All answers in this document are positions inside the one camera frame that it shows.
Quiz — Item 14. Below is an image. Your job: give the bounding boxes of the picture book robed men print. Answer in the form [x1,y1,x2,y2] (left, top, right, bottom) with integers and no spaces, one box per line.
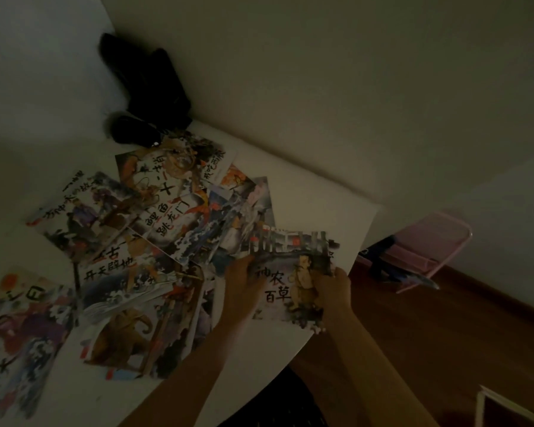
[25,170,141,261]

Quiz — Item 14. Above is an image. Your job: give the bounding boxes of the pink plastic stool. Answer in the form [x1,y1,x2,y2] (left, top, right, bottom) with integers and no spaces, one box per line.
[358,212,474,294]

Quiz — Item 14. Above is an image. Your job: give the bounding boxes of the person's dark clothing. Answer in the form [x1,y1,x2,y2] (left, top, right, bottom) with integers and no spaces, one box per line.
[218,364,330,427]

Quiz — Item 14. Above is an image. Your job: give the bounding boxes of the black cloth object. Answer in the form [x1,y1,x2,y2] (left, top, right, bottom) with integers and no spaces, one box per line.
[98,33,193,148]

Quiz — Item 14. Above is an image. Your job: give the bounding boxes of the person's left hand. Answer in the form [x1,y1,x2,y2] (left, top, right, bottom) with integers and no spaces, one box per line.
[215,255,268,330]

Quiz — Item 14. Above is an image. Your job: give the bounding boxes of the person's right hand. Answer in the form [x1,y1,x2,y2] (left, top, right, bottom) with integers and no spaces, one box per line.
[313,266,353,329]

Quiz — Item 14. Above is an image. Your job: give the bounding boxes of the white board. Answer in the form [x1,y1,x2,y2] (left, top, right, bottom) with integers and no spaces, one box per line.
[475,385,534,427]

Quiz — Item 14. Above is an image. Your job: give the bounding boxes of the person's right forearm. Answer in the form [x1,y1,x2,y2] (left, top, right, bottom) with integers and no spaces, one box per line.
[327,308,441,427]

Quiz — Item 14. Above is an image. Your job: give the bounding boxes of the person's left forearm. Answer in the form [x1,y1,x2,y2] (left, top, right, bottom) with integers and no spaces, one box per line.
[120,320,241,427]

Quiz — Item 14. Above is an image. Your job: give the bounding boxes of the pile of books and magazines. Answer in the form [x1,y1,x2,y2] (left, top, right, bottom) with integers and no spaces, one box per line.
[0,130,276,421]

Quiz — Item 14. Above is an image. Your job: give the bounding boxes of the ink-painted sage picture book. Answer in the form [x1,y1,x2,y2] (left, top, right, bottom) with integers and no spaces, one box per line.
[240,224,341,332]

